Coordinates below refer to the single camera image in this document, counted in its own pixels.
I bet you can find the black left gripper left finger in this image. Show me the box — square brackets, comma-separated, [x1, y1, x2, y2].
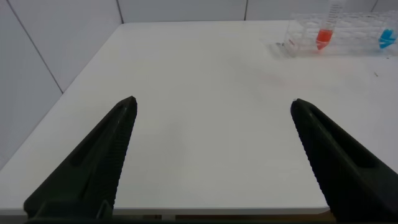
[23, 95, 138, 220]

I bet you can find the test tube with red pigment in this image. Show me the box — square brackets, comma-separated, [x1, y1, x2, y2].
[315, 0, 346, 51]

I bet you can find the test tube with blue pigment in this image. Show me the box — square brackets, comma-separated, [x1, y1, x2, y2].
[377, 18, 398, 50]

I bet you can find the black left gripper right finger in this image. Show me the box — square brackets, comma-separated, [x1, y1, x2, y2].
[290, 98, 398, 222]

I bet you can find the clear plastic test tube rack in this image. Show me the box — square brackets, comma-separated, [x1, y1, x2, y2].
[281, 11, 398, 58]

